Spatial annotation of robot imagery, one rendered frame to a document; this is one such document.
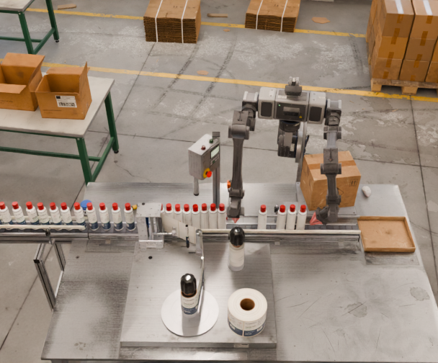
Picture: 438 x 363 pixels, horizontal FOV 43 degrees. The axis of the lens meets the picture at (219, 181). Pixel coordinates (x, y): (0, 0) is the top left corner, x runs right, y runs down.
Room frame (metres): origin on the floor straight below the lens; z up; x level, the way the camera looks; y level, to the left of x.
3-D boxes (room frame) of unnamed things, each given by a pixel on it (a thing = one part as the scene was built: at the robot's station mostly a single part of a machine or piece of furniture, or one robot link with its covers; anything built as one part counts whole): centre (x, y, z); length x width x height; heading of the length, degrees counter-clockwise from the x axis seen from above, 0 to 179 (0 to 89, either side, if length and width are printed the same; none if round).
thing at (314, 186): (2.62, -0.71, 0.99); 0.30 x 0.24 x 0.27; 98
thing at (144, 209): (2.21, 0.40, 1.14); 0.14 x 0.11 x 0.01; 89
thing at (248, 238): (2.30, -0.03, 0.85); 1.65 x 0.11 x 0.05; 89
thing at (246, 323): (1.65, -0.14, 0.95); 0.20 x 0.20 x 0.14
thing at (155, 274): (1.86, 0.10, 0.86); 0.80 x 0.67 x 0.05; 89
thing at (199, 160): (2.39, 0.08, 1.38); 0.17 x 0.10 x 0.19; 144
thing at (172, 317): (1.71, 0.15, 0.89); 0.31 x 0.31 x 0.01
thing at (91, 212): (2.31, 0.76, 0.98); 0.05 x 0.05 x 0.20
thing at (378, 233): (2.29, -1.02, 0.85); 0.30 x 0.26 x 0.04; 89
